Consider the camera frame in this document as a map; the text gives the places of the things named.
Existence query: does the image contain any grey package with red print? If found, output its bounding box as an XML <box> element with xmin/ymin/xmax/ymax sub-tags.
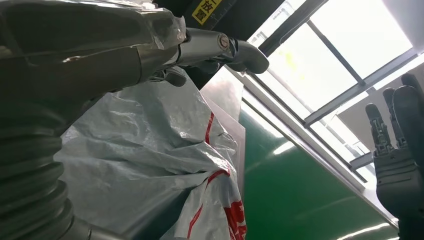
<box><xmin>53</xmin><ymin>66</ymin><xmax>248</xmax><ymax>240</ymax></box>

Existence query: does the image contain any green conveyor belt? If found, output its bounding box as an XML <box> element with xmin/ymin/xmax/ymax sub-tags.
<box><xmin>238</xmin><ymin>108</ymin><xmax>399</xmax><ymax>240</ymax></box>

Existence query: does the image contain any yellow warning sticker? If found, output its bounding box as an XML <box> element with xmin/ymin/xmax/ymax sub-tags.
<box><xmin>191</xmin><ymin>0</ymin><xmax>224</xmax><ymax>26</ymax></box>

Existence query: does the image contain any aluminium conveyor frame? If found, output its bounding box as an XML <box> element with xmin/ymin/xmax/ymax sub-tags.
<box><xmin>228</xmin><ymin>65</ymin><xmax>401</xmax><ymax>230</ymax></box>

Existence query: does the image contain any window with dark frame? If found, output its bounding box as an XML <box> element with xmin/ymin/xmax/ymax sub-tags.
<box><xmin>246</xmin><ymin>0</ymin><xmax>424</xmax><ymax>186</ymax></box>

